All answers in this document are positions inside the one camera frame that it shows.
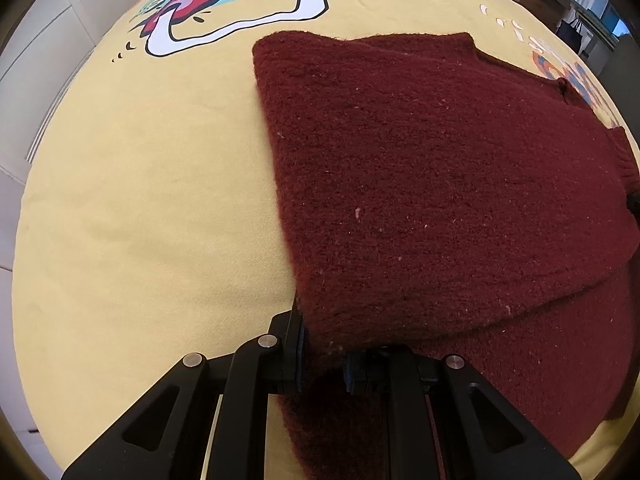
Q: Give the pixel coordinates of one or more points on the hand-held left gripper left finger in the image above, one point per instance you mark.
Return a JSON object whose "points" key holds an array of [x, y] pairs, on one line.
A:
{"points": [[287, 355]]}

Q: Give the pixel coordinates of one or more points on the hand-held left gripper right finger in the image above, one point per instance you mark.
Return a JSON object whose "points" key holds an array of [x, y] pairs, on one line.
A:
{"points": [[357, 370]]}

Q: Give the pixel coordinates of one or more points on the dark red knit sweater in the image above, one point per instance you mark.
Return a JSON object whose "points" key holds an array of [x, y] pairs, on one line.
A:
{"points": [[425, 185]]}

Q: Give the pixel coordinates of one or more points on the yellow cartoon printed bed cover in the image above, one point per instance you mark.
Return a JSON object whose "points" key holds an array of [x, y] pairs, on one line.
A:
{"points": [[150, 210]]}

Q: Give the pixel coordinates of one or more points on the white wardrobe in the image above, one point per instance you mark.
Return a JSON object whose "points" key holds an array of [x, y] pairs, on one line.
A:
{"points": [[50, 50]]}

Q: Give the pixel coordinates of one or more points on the dark shopping bag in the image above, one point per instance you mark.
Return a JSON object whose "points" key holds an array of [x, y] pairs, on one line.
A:
{"points": [[570, 35]]}

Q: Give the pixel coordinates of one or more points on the grey chair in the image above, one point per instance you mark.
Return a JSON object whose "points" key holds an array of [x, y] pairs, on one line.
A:
{"points": [[622, 70]]}

